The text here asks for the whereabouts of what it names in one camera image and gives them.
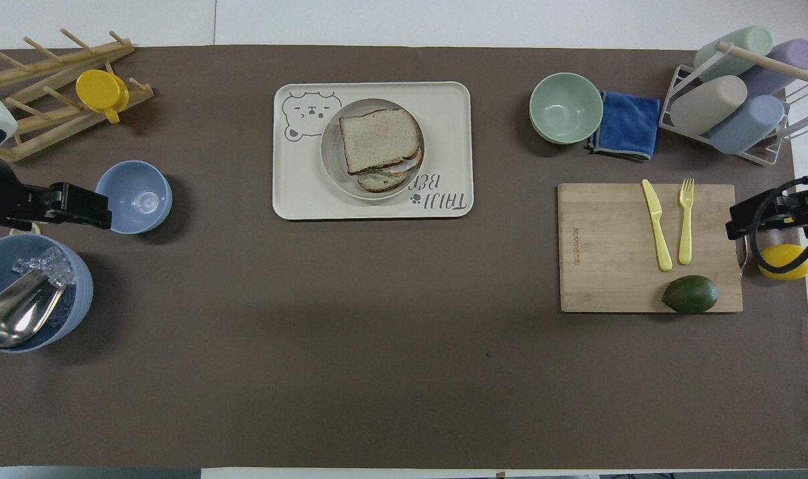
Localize green tumbler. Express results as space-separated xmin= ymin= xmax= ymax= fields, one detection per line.
xmin=694 ymin=25 xmax=775 ymax=82

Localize clear ice cubes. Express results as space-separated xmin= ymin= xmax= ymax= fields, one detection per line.
xmin=11 ymin=247 xmax=77 ymax=287

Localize wooden cutting board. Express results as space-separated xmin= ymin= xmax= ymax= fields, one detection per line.
xmin=557 ymin=182 xmax=744 ymax=314

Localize yellow lemon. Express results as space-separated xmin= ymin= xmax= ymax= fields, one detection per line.
xmin=757 ymin=243 xmax=808 ymax=282

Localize metal scoop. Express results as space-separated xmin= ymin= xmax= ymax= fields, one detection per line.
xmin=0 ymin=268 xmax=69 ymax=367

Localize yellow plastic knife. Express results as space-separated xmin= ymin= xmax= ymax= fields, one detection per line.
xmin=640 ymin=178 xmax=674 ymax=273

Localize blue ice bucket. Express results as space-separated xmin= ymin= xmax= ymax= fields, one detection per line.
xmin=0 ymin=232 xmax=94 ymax=354

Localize bread slice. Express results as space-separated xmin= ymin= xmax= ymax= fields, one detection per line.
xmin=338 ymin=108 xmax=423 ymax=176

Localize grey-blue tumbler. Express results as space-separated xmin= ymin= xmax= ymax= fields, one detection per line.
xmin=708 ymin=94 xmax=786 ymax=156

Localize yellow plastic cup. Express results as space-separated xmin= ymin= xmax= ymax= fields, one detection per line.
xmin=75 ymin=69 xmax=130 ymax=125

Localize wooden dish drying rack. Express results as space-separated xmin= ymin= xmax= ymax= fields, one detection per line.
xmin=0 ymin=28 xmax=156 ymax=164

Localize green bowl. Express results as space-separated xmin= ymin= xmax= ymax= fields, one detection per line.
xmin=528 ymin=72 xmax=605 ymax=146

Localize blue cloth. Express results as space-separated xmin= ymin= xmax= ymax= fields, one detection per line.
xmin=587 ymin=89 xmax=663 ymax=162

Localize green avocado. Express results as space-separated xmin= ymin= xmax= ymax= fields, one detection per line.
xmin=660 ymin=274 xmax=720 ymax=315

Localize black cable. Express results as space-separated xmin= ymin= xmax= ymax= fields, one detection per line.
xmin=748 ymin=174 xmax=808 ymax=275

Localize beige tumbler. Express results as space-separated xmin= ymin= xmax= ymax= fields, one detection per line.
xmin=670 ymin=75 xmax=749 ymax=136

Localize purple tumbler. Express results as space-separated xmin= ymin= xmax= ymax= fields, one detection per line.
xmin=739 ymin=38 xmax=808 ymax=99

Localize white round plate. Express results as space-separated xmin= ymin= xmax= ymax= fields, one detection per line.
xmin=320 ymin=98 xmax=426 ymax=202

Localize cream tray with bear print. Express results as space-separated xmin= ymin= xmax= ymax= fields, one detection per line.
xmin=272 ymin=81 xmax=475 ymax=222

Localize blue plastic bowl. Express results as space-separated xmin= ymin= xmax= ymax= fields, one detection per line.
xmin=94 ymin=160 xmax=174 ymax=236

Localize yellow plastic fork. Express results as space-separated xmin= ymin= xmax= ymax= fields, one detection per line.
xmin=677 ymin=177 xmax=696 ymax=266

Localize sandwich base with filling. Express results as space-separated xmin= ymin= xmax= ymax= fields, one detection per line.
xmin=354 ymin=148 xmax=425 ymax=194

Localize white wire cup rack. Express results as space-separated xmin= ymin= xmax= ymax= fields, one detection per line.
xmin=659 ymin=41 xmax=808 ymax=166

